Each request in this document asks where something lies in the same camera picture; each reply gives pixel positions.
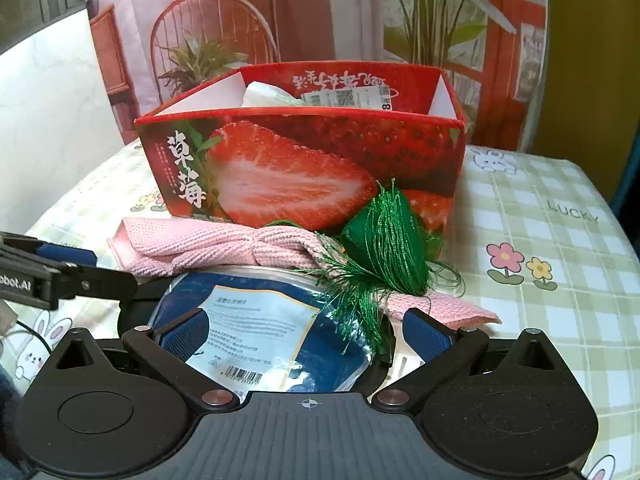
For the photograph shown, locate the black headphones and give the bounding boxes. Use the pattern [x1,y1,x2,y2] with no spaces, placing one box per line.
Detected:
[115,276,396,401]

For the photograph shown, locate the pink knitted cloth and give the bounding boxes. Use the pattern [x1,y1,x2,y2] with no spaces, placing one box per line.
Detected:
[108,217,500,330]

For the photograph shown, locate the blue plastic packet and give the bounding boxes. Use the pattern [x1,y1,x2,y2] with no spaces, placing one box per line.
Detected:
[150,266,396,395]

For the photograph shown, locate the green tassel ornament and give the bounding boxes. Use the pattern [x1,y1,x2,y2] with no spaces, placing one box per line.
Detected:
[307,183,463,356]

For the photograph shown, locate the white tissue pack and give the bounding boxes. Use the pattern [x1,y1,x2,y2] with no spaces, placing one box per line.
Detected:
[242,81,305,107]

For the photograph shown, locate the printed room backdrop poster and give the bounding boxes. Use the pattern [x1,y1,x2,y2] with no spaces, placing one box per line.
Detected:
[86,0,548,151]

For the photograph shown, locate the green checkered tablecloth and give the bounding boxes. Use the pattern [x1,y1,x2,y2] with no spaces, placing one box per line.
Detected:
[23,141,639,479]

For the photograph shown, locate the red strawberry cardboard box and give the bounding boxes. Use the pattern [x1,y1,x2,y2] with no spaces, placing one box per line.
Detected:
[136,61,466,233]

